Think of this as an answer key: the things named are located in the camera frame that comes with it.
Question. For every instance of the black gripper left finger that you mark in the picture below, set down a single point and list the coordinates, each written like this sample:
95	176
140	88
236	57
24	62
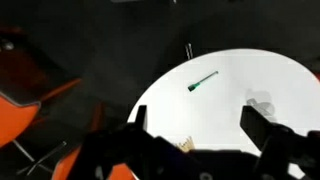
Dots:
142	116

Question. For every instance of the wooden stirrer sticks pile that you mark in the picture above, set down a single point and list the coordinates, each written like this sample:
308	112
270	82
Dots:
186	145

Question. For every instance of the metal table base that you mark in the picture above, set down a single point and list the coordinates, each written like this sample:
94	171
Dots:
189	51

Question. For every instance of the green capped sharpie marker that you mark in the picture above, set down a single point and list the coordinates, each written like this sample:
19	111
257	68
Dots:
201	81

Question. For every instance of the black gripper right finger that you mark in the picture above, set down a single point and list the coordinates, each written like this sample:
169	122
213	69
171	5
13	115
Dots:
256	123

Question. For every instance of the orange shell chair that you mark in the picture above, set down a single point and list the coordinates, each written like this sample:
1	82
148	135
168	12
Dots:
66	166

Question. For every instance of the orange chair with metal legs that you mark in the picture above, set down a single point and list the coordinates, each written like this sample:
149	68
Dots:
16	120

